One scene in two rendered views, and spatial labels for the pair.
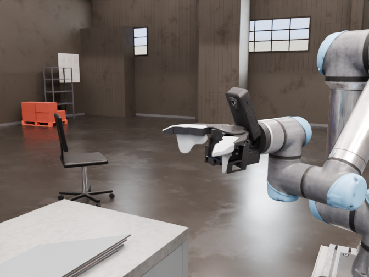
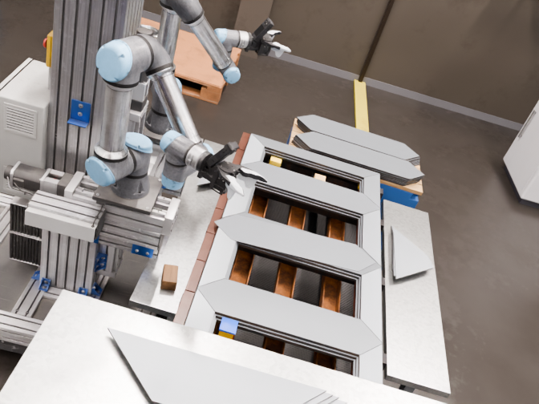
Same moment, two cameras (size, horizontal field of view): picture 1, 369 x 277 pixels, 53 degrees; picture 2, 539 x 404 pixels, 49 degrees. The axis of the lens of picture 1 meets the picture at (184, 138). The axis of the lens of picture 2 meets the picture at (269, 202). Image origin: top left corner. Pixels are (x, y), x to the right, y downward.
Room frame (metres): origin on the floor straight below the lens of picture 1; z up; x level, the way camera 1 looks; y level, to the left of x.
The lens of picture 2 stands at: (1.42, 1.29, 2.50)
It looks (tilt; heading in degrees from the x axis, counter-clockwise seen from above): 36 degrees down; 238
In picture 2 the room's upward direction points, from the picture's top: 19 degrees clockwise
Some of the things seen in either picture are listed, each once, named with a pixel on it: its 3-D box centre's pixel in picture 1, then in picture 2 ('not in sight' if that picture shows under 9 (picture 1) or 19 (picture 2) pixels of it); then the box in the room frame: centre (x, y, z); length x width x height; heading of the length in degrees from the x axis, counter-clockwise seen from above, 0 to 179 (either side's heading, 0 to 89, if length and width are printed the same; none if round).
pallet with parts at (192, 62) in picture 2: not in sight; (157, 39); (-0.03, -3.68, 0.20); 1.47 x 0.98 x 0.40; 153
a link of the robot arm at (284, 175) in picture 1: (289, 177); (177, 170); (0.83, -0.24, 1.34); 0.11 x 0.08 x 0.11; 37
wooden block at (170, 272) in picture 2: not in sight; (169, 276); (0.73, -0.34, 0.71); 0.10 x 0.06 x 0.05; 73
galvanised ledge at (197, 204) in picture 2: not in sight; (193, 213); (0.50, -0.78, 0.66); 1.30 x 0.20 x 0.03; 61
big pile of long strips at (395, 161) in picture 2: not in sight; (358, 149); (-0.57, -1.12, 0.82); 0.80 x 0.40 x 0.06; 151
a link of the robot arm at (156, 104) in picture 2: not in sight; (166, 93); (0.68, -0.97, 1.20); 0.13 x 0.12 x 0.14; 89
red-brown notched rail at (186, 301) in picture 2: not in sight; (213, 225); (0.49, -0.55, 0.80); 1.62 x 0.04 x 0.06; 61
